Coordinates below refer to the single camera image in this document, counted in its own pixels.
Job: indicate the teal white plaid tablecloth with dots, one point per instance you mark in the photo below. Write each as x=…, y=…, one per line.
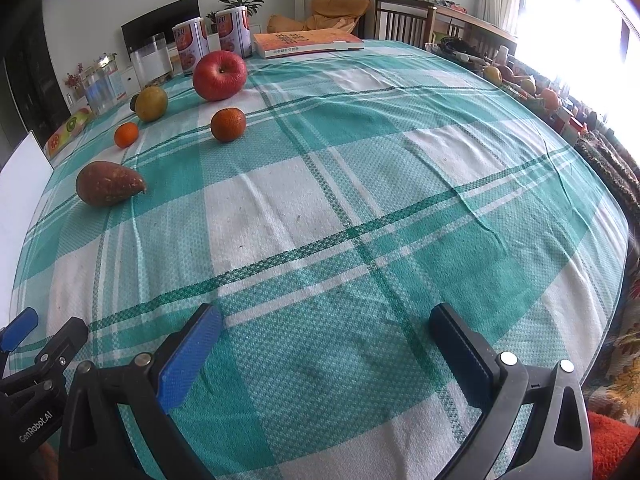
x=367, y=187

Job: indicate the clear jar gold lid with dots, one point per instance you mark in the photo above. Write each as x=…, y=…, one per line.
x=102, y=84

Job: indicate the green potted plant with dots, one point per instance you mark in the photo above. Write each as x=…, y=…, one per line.
x=252, y=6

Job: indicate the red white can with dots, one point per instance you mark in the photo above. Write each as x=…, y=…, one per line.
x=233, y=29
x=191, y=43

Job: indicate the dark wooden chair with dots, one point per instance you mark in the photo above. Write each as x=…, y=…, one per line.
x=407, y=21

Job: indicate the white cardboard box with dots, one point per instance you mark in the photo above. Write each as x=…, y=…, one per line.
x=23, y=179

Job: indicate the left red white can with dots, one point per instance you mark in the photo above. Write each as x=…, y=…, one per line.
x=191, y=43

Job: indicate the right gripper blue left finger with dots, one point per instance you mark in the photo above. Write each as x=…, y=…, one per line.
x=94, y=441

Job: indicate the red flower vase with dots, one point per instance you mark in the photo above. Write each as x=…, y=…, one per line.
x=73, y=82

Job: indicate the orange lounge chair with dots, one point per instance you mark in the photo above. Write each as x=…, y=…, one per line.
x=340, y=14

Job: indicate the clear jar black lid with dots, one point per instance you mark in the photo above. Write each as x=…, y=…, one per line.
x=151, y=61

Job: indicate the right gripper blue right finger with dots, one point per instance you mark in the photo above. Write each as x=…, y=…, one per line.
x=555, y=443

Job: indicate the right red white can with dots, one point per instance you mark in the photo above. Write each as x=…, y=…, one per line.
x=233, y=29

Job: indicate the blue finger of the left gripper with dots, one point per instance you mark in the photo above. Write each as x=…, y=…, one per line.
x=52, y=360
x=18, y=329

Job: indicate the yellow-green pear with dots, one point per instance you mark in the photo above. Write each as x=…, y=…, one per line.
x=151, y=104

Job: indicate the small orange tangerine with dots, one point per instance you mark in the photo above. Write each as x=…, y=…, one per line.
x=126, y=134

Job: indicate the wooden side table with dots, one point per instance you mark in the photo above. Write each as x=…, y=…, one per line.
x=484, y=37

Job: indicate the red apple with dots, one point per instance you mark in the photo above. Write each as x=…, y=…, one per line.
x=219, y=76

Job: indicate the large orange tangerine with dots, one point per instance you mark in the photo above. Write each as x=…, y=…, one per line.
x=228, y=124

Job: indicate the orange book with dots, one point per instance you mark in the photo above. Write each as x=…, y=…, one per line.
x=282, y=44

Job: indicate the fruit print tissue pack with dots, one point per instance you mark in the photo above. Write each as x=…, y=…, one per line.
x=66, y=133

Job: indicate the black television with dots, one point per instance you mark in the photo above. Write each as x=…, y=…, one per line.
x=159, y=21

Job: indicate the brown mango-shaped fruit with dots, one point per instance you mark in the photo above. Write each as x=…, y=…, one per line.
x=104, y=184

